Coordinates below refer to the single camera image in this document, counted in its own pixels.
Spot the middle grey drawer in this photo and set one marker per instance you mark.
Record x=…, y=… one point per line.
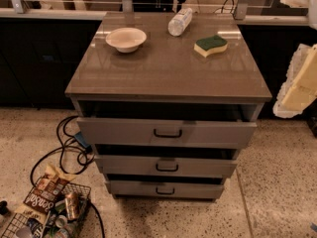
x=158, y=166

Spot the black wire basket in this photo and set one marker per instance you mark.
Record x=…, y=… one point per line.
x=57, y=226

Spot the green and yellow sponge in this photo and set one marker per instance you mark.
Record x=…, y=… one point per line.
x=211, y=45

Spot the white paper bowl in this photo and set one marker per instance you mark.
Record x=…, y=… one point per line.
x=126, y=40

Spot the grey drawer cabinet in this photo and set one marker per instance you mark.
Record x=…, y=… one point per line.
x=167, y=79

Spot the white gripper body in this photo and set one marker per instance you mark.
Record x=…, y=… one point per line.
x=299, y=83

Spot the top grey drawer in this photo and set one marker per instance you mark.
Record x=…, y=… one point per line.
x=167, y=133

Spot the clear plastic water bottle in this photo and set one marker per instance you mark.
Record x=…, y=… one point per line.
x=179, y=22

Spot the brown snack bag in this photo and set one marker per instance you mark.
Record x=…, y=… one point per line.
x=44, y=195

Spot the grey drawer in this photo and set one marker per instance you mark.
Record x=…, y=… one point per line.
x=164, y=189
x=158, y=166
x=167, y=133

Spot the bottom grey drawer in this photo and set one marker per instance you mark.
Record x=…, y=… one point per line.
x=164, y=189

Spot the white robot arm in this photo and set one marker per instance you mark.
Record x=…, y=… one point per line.
x=312, y=14

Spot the copper drink can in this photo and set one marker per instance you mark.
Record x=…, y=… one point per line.
x=72, y=206

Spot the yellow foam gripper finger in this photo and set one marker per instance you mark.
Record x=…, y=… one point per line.
x=305, y=68
x=298, y=98

